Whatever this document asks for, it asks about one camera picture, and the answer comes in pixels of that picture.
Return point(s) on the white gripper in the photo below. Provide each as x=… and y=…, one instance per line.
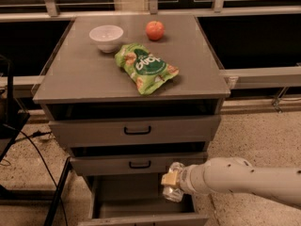
x=183, y=179

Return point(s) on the silver 7up can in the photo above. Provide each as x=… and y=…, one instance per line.
x=174, y=193

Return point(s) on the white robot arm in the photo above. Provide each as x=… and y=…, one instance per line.
x=233, y=175

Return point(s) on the grey bottom drawer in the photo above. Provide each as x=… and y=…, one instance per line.
x=137, y=200

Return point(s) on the grey drawer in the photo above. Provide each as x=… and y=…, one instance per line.
x=133, y=163
x=137, y=200
x=134, y=131

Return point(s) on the grey middle drawer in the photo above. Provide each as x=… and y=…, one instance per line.
x=133, y=163

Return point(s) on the grey drawer cabinet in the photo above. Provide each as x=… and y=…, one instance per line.
x=85, y=84

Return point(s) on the grey top drawer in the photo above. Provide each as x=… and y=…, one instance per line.
x=134, y=131

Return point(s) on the green snack bag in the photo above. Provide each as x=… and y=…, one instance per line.
x=149, y=72

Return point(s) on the red apple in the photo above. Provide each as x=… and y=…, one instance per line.
x=155, y=30

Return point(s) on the white ceramic bowl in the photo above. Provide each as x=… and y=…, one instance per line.
x=107, y=38

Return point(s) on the black stand frame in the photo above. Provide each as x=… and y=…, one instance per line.
x=10, y=124

